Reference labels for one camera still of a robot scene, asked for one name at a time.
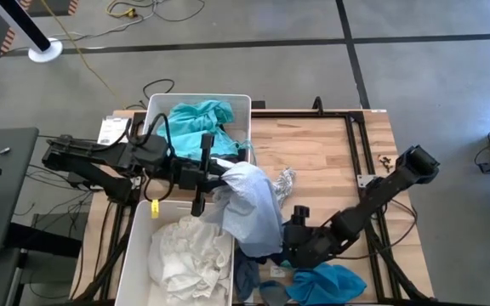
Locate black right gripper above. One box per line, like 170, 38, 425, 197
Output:
282, 205, 348, 269

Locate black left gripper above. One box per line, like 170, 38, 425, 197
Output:
173, 133, 229, 218

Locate dark navy knit cloth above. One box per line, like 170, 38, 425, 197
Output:
268, 251, 291, 267

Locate bright blue fuzzy cloth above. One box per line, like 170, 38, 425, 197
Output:
286, 262, 368, 305

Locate light blue shirt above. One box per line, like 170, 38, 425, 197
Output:
200, 161, 287, 259

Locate teal garment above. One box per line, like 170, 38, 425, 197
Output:
156, 99, 254, 162

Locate white garment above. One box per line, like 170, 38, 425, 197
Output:
146, 214, 233, 306

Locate grey ribbed sock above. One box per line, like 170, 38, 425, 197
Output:
258, 279, 291, 306

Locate black-and-white striped cloth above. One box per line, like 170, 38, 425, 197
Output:
271, 167, 298, 207

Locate white perforated laundry basket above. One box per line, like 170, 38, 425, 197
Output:
141, 93, 253, 165

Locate blue-grey knit cloth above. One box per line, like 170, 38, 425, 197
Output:
233, 250, 262, 302

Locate silver mounting plate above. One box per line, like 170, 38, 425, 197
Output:
356, 173, 376, 188

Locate small black parts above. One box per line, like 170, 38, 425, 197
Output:
377, 153, 394, 172

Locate white weave-pattern laundry basket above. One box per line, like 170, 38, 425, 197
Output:
114, 199, 236, 306

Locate white paper sheet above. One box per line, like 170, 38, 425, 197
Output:
96, 116, 130, 145

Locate black clamp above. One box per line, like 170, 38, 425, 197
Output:
311, 96, 326, 116

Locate dark grey desk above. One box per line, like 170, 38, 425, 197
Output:
0, 127, 40, 256

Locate white pole round base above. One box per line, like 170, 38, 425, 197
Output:
0, 0, 64, 64

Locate black floor cable loop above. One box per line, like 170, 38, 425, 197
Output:
125, 78, 176, 110

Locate yellow floor cable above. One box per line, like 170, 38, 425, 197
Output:
40, 0, 126, 108

